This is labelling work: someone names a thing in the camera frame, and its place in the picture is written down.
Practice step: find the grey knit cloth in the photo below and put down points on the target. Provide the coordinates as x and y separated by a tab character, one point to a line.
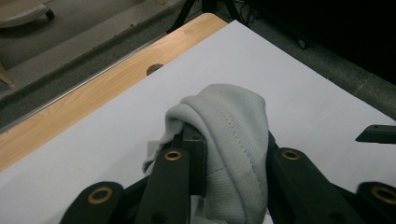
236	140

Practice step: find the black tripod stand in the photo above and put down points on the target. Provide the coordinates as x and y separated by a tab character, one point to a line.
184	13

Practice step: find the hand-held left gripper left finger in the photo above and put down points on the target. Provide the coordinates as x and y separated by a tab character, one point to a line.
169	180

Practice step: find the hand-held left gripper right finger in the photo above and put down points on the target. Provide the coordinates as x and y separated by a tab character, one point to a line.
295	186

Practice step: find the light wooden furniture leg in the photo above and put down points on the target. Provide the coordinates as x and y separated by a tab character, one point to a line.
5	76

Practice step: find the white wheeled chair base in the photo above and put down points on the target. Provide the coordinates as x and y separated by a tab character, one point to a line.
21	14

